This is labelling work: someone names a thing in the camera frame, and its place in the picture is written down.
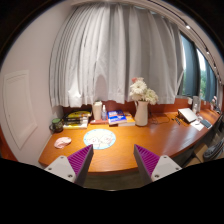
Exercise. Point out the pink computer mouse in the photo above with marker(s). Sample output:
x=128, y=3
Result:
x=61, y=142

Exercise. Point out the dark green jar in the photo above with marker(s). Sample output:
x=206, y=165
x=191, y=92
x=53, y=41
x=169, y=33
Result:
x=56, y=125

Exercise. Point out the white and pink flowers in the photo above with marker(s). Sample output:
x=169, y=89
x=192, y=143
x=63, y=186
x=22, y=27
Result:
x=140, y=92

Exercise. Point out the white ceramic vase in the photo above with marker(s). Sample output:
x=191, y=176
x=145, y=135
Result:
x=141, y=115

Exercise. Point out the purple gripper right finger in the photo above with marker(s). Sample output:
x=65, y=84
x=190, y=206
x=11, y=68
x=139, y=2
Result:
x=153, y=167

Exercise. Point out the dark smartphone on paper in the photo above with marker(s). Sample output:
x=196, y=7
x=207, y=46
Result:
x=206, y=123

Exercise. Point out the blue and white book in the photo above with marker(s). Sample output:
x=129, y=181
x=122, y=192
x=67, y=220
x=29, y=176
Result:
x=116, y=117

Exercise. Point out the stack of yellow black books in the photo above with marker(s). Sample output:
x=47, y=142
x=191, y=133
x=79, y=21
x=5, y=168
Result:
x=76, y=120

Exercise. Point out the white laptop on stand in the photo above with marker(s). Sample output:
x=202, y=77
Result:
x=187, y=114

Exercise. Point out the black office chair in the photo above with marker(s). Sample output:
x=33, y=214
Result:
x=213, y=151

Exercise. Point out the white cylindrical container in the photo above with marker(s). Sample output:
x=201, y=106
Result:
x=97, y=108

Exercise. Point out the white curtain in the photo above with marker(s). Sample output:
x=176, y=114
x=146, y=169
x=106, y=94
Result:
x=101, y=47

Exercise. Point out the orange book under blue book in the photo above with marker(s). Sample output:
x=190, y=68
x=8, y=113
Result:
x=130, y=120

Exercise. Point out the small blue spray bottle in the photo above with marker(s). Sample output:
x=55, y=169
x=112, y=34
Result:
x=104, y=113

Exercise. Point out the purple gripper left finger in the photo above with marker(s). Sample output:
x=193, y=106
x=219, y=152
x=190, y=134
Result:
x=73, y=168

